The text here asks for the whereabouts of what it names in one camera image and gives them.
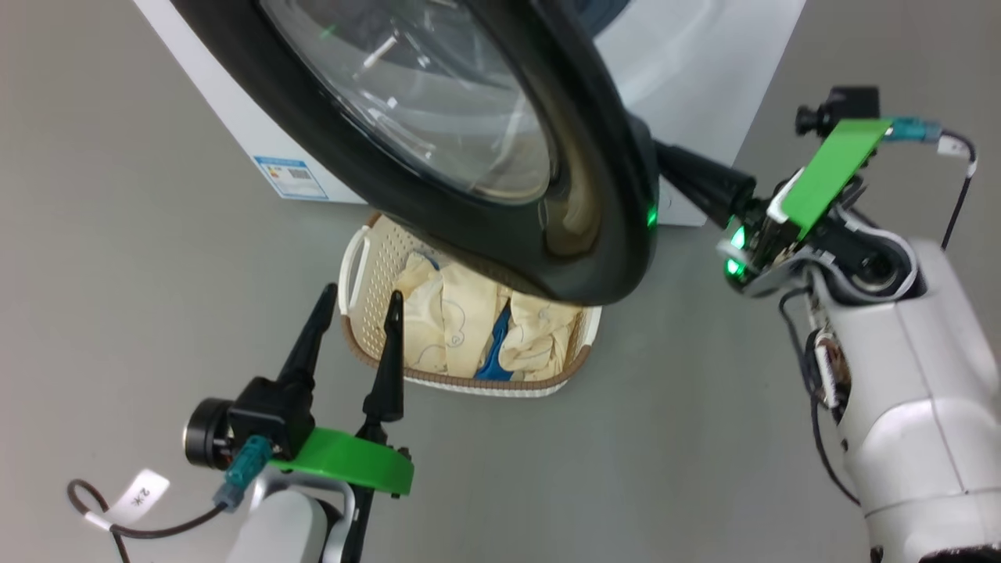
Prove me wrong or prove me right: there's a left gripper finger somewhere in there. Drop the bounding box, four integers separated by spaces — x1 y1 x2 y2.
278 282 339 392
362 290 406 428

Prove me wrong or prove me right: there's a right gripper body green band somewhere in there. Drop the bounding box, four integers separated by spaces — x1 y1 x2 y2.
717 117 893 298

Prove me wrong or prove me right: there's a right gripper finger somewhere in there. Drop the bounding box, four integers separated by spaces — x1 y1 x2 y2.
655 141 758 229

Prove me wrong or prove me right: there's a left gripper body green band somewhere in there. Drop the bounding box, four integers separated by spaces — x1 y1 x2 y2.
268 421 414 499

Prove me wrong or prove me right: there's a cream garment with blue trim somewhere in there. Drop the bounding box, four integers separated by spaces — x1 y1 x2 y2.
473 293 584 382
395 252 511 375

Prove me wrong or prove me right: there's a black round glass washer door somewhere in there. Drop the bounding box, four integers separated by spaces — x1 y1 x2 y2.
168 0 660 307

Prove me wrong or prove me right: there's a cream perforated basket brown rim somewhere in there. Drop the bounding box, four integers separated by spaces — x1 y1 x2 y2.
338 213 603 398

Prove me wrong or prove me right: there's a white front-load washing machine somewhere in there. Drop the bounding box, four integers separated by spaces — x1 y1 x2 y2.
133 0 806 228

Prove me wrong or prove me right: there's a grey rubber door gasket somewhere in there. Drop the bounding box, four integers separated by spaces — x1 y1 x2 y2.
575 0 651 38

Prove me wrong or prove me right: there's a blue energy label sticker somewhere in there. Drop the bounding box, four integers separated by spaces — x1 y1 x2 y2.
253 155 329 201

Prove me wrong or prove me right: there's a black cable teal connector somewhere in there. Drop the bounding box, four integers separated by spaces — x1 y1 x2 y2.
888 116 978 253
66 436 273 563

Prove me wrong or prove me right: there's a white printed cable label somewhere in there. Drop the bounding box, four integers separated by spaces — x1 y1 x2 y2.
104 468 170 523

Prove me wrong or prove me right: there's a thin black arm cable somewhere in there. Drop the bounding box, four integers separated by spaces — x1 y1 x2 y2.
778 285 861 507

